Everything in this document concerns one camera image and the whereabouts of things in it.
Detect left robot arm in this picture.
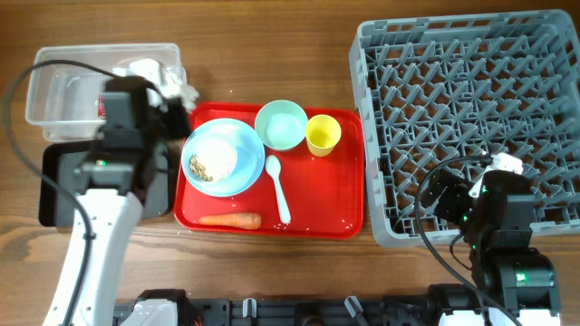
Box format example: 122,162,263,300
43,76,198,325

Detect yellow plastic cup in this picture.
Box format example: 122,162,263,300
305,114,342,157

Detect light blue plate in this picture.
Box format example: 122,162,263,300
180,118,266,197

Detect black cable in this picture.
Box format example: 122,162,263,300
413,154,522,326
1,59,119,326

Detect white tissue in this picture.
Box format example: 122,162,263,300
159,72,199,113

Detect white plastic spoon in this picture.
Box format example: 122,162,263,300
265,155,291,225

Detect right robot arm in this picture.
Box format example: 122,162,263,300
418,170,561,325

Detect right black cable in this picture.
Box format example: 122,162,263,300
413,154,522,326

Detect red snack wrapper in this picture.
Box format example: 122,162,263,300
97,95,106,120

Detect clear plastic bin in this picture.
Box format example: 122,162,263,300
25,43,187,142

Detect left black cable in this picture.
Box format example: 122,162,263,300
1,59,119,326

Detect small light blue bowl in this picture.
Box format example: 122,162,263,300
189,139,237,183

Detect red serving tray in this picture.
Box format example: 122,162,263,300
174,102,364,239

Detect black plastic tray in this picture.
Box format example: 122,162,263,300
38,139,179,227

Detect mint green bowl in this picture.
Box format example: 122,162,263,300
255,100,308,151

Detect grey dishwasher rack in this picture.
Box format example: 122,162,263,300
349,10,579,247

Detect orange carrot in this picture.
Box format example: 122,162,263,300
198,213,261,230

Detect rice food scraps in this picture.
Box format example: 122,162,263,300
189,155,214,182

